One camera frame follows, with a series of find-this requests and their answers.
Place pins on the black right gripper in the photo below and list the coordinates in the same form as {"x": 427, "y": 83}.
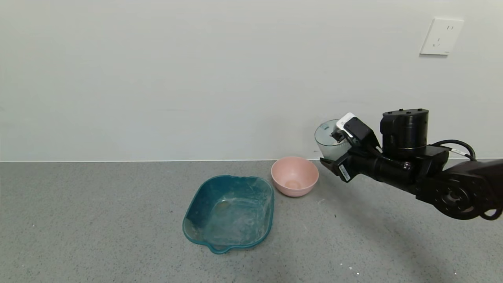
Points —
{"x": 344, "y": 171}

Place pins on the teal plastic square tray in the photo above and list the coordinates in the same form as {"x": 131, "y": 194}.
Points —
{"x": 212, "y": 212}

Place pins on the clear ribbed plastic cup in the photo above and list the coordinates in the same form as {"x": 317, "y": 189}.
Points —
{"x": 326, "y": 143}

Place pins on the pink round bowl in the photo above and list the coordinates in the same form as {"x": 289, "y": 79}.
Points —
{"x": 302, "y": 173}

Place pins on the white wall power socket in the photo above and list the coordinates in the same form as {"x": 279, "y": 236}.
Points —
{"x": 441, "y": 36}

